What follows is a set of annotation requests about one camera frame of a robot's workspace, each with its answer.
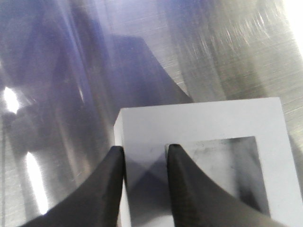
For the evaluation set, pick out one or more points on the gray square hollow base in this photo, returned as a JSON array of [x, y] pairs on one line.
[[241, 145]]

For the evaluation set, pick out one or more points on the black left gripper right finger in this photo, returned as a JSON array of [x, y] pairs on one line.
[[197, 201]]

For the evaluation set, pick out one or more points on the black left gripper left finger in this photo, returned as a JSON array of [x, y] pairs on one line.
[[96, 202]]

